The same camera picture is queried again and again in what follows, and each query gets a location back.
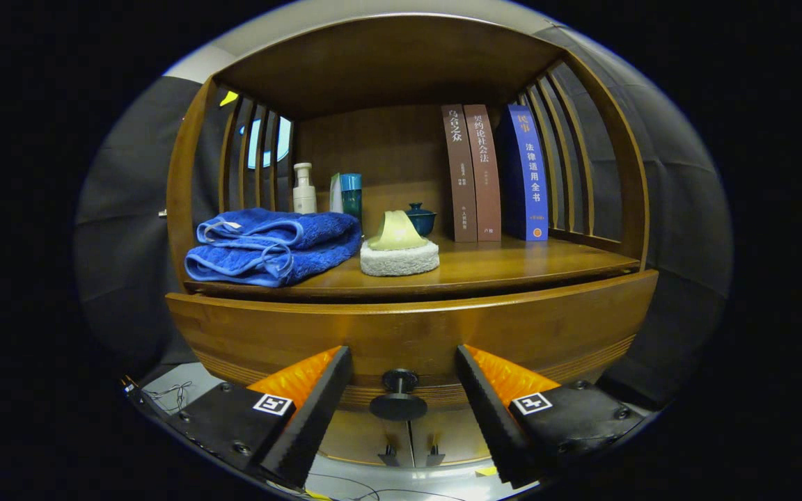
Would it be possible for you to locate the light brown book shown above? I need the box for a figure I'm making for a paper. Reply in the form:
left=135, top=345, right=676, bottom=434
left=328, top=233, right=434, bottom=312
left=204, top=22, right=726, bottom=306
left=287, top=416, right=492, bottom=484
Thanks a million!
left=464, top=104, right=502, bottom=242

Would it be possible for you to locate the black floor cable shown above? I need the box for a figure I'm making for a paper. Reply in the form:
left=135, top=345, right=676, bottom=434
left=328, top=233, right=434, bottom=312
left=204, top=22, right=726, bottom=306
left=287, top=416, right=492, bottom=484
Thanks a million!
left=304, top=473, right=471, bottom=501

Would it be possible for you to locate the wooden countertop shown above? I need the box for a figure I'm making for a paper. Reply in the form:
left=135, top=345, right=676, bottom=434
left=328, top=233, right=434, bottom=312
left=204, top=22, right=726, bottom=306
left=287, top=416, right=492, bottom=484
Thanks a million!
left=184, top=233, right=642, bottom=301

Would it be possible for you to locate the dark brown book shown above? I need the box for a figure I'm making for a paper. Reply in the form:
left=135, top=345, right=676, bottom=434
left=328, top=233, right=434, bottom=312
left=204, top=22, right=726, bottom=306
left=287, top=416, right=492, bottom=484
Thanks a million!
left=441, top=104, right=478, bottom=243

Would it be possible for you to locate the white pump bottle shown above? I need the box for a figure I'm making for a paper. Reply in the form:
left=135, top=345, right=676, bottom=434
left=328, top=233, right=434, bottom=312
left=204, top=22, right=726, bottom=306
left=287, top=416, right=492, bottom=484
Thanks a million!
left=292, top=163, right=317, bottom=214

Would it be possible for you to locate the yellow handled white scrub sponge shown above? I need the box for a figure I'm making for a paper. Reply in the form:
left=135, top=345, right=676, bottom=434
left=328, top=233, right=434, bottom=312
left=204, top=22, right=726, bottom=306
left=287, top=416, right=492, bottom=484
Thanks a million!
left=360, top=210, right=441, bottom=278

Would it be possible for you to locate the blue book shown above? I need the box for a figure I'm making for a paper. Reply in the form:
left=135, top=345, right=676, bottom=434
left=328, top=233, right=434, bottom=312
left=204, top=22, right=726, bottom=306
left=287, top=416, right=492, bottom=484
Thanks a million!
left=505, top=104, right=549, bottom=242

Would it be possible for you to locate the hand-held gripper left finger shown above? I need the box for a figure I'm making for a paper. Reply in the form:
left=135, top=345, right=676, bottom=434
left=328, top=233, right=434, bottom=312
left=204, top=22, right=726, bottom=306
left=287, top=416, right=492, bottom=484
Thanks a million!
left=164, top=346, right=353, bottom=489

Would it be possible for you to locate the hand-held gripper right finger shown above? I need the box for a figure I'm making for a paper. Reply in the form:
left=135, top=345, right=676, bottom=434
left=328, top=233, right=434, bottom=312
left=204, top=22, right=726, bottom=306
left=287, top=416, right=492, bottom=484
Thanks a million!
left=455, top=344, right=652, bottom=490

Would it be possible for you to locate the blue folded towel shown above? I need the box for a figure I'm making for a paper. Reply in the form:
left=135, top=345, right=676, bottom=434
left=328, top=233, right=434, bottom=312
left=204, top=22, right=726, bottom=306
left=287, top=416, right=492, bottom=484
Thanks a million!
left=184, top=207, right=363, bottom=288

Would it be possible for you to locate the brown wooden cabinet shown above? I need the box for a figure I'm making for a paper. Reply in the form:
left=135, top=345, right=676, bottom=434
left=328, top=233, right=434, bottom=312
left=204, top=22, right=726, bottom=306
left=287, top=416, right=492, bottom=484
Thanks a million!
left=166, top=14, right=659, bottom=468

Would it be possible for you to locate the blue lidded teacup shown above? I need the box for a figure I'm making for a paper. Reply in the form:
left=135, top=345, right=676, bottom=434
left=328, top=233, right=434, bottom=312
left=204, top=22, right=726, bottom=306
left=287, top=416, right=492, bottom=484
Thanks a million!
left=404, top=202, right=438, bottom=237

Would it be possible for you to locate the teal capped glass bottle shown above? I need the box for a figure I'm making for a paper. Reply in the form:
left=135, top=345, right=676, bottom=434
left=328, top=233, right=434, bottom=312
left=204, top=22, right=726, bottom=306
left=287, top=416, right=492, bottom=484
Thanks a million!
left=340, top=173, right=363, bottom=222

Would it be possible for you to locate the wooden cabinet door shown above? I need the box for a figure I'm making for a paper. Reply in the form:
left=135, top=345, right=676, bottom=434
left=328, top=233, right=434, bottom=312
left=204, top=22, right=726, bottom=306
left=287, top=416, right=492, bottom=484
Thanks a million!
left=317, top=409, right=414, bottom=467
left=409, top=411, right=496, bottom=468

